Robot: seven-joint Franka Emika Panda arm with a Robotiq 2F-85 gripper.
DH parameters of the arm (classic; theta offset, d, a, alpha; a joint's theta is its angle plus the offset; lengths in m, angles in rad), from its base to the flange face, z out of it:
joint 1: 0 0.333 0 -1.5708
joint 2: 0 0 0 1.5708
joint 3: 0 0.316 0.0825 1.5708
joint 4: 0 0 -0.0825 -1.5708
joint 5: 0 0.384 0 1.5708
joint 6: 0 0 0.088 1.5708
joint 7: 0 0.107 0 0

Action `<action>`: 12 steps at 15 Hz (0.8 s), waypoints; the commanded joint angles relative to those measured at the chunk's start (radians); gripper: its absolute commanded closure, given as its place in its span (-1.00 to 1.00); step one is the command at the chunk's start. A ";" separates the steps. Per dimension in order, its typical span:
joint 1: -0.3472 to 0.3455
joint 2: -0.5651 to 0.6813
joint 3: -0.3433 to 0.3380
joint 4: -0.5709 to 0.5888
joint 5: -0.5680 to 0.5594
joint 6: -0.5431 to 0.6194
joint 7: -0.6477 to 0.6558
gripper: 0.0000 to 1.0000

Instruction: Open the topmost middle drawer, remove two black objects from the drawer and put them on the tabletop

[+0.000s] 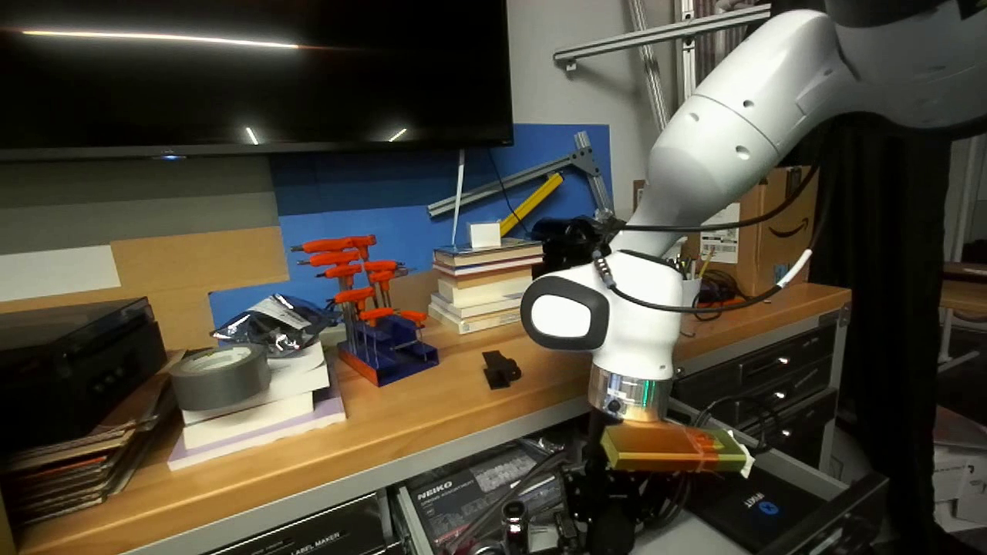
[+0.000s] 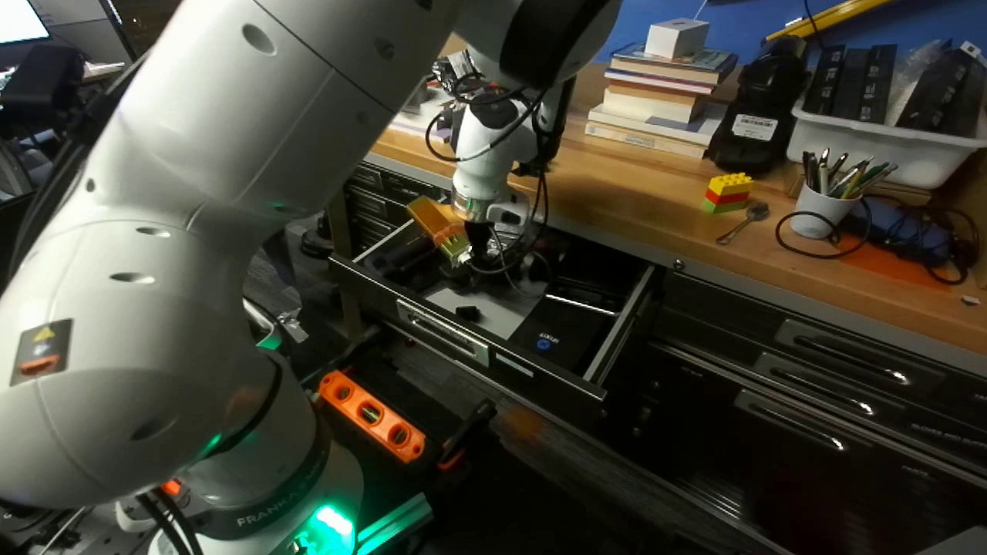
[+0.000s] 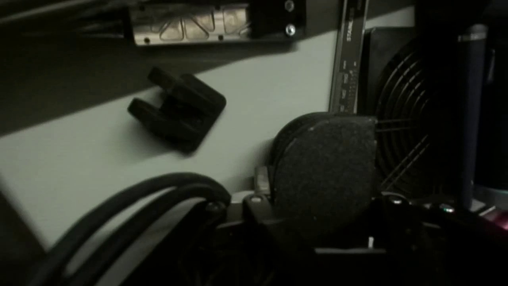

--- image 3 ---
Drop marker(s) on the black ruler strip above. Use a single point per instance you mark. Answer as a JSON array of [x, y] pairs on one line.
[[350, 53]]

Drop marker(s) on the black cooling fan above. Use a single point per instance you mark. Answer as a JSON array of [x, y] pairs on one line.
[[414, 105]]

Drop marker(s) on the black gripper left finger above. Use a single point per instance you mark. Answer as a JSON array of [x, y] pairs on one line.
[[261, 201]]

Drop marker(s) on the blue grey pen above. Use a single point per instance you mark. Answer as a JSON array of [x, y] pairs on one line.
[[471, 105]]

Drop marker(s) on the black metal drawer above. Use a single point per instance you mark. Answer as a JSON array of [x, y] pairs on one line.
[[265, 80]]

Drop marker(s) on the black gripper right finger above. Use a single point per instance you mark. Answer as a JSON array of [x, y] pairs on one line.
[[398, 223]]

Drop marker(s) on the black round foam pad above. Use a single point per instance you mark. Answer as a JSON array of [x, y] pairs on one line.
[[323, 175]]

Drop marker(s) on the black two-prong clip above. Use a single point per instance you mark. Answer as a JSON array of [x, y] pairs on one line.
[[185, 112]]

